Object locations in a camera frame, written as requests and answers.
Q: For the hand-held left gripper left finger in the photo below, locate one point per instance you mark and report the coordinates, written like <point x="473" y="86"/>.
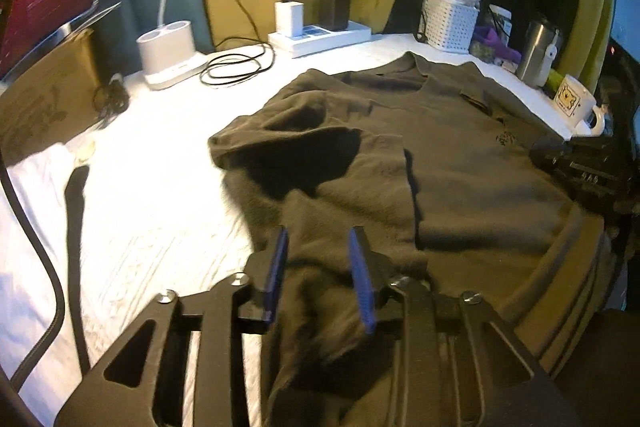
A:
<point x="281" y="272"/>

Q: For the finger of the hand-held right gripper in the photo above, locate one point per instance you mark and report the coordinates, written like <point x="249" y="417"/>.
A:
<point x="552" y="157"/>

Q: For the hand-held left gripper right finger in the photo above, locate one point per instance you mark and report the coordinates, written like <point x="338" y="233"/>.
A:
<point x="361" y="277"/>

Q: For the brown shirt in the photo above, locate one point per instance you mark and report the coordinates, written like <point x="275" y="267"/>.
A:
<point x="465" y="167"/>

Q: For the white printed mug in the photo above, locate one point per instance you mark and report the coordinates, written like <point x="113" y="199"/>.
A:
<point x="575" y="104"/>

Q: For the yellow plastic bag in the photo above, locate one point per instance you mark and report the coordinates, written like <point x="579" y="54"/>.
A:
<point x="554" y="79"/>

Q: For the steel tumbler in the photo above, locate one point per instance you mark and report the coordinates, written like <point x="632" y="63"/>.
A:
<point x="535" y="52"/>

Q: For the grey-green crumpled cloth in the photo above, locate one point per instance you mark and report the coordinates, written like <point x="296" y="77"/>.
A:
<point x="482" y="51"/>

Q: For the purple cloth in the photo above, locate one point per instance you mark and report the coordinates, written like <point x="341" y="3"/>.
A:
<point x="492" y="39"/>

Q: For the white plastic basket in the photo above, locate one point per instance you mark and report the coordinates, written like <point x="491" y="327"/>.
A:
<point x="447" y="24"/>

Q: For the white power strip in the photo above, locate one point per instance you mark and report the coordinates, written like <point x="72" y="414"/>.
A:
<point x="330" y="39"/>

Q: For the black earphone bundle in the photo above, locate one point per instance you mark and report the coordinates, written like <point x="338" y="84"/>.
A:
<point x="112" y="99"/>

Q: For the white charger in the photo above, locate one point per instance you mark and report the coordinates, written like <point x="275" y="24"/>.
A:
<point x="289" y="19"/>

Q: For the black charger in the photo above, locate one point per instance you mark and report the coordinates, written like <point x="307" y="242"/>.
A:
<point x="334" y="12"/>

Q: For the cardboard box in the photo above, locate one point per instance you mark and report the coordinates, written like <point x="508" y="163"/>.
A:
<point x="45" y="92"/>

